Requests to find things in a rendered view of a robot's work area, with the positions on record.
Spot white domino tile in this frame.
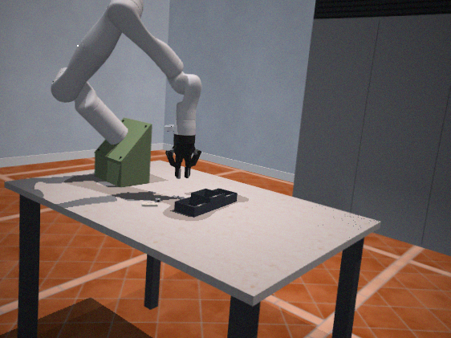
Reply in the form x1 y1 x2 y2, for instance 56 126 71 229
142 202 158 207

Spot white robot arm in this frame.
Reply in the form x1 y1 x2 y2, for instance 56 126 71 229
51 0 201 145

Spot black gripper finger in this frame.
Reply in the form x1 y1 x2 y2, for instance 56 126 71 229
184 149 201 178
165 149 185 179

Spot dark grey rack of three labelled bins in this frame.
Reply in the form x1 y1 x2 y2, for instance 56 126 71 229
174 188 238 218

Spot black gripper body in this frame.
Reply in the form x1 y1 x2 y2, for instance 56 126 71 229
173 134 195 159

